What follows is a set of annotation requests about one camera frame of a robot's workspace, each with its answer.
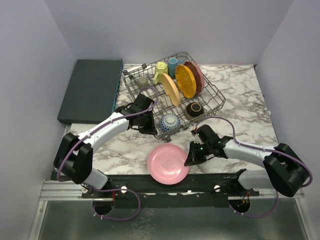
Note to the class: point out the pink polka dot plate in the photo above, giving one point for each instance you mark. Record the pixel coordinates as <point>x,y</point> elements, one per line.
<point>198,75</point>

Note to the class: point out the small grey-brown cup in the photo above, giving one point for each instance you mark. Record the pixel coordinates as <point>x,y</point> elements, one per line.
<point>142,82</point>

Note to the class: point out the yellow plate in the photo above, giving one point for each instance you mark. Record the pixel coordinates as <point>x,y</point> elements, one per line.
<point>186,81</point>

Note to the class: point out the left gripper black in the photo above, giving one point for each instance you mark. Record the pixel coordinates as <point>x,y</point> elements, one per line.
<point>151,129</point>

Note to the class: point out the plain pink round plate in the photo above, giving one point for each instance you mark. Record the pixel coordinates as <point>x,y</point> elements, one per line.
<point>165,164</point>

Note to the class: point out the red and blue patterned bowl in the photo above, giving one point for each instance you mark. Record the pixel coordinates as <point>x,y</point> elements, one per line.
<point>169,122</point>

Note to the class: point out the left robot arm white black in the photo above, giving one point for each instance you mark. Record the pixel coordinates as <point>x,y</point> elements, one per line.
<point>74,158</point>

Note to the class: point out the tan orange round plate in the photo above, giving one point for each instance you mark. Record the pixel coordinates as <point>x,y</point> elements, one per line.
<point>170,89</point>

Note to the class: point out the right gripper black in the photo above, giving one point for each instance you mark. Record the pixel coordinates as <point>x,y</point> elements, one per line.
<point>193,158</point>

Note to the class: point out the dark patterned bowl cream inside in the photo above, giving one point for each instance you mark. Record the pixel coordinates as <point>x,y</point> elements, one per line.
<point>193,110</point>

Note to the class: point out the dark grey flat box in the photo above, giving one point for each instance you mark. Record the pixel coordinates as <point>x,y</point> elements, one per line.
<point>91,94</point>

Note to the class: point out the cream mug yellow handle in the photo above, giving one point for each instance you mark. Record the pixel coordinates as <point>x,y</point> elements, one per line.
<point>160,68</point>

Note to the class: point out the grey wire dish rack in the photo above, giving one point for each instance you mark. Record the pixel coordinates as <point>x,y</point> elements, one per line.
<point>211,99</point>

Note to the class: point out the blue mug white inside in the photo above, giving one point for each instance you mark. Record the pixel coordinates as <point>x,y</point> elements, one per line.
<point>172,64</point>

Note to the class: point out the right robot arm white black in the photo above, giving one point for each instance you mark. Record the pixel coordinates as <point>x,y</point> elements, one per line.
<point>281,169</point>

